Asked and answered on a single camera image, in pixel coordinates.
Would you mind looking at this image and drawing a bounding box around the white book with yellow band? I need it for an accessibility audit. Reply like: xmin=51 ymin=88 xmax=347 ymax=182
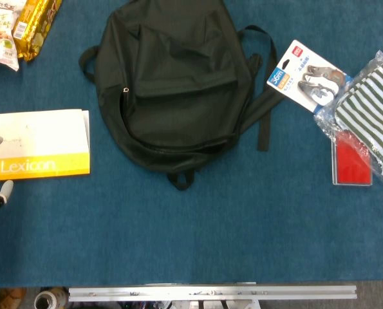
xmin=0 ymin=108 xmax=91 ymax=182

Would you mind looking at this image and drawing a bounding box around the black backpack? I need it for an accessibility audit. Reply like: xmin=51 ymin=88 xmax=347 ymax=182
xmin=78 ymin=0 xmax=287 ymax=191

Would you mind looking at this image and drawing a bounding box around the gold foil snack package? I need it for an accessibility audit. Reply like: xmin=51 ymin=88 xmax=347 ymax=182
xmin=12 ymin=0 xmax=63 ymax=62

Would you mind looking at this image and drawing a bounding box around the tape roll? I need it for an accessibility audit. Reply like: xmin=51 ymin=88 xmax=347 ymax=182
xmin=33 ymin=288 xmax=68 ymax=309

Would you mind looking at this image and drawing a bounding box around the blue table cloth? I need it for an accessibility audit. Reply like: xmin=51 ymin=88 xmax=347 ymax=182
xmin=0 ymin=0 xmax=383 ymax=288

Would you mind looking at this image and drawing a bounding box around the carded metal hooks package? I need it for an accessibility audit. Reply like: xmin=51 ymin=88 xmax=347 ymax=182
xmin=266 ymin=39 xmax=355 ymax=114

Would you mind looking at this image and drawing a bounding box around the red clear plastic case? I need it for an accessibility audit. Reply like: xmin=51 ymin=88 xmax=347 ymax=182
xmin=332 ymin=130 xmax=373 ymax=187

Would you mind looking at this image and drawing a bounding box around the striped cloth in plastic bag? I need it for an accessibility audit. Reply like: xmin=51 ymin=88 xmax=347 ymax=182
xmin=313 ymin=50 xmax=383 ymax=197

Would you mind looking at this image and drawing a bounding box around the aluminium profile rail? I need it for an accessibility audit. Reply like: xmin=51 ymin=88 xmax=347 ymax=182
xmin=68 ymin=285 xmax=358 ymax=303

